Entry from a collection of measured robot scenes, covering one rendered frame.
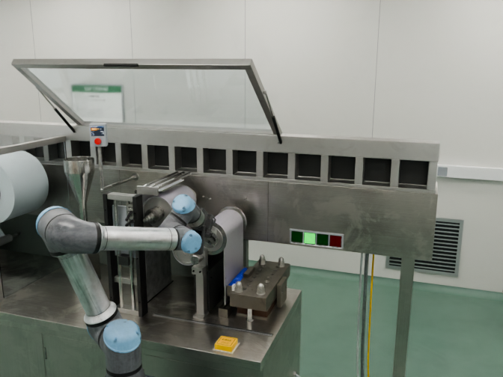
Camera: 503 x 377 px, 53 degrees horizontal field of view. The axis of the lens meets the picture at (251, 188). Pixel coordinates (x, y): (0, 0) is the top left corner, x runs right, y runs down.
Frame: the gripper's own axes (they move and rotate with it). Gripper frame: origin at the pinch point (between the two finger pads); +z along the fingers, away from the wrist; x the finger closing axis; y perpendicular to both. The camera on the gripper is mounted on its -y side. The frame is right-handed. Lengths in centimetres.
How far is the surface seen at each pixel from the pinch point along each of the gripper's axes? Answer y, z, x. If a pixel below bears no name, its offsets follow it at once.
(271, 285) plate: -7.8, 24.4, -22.3
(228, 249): 1.7, 10.7, -4.3
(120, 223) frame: 1.3, -8.3, 39.1
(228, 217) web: 16.3, 10.1, -1.0
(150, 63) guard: 54, -48, 23
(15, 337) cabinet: -51, 13, 87
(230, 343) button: -37.6, 5.2, -16.1
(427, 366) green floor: -5, 189, -94
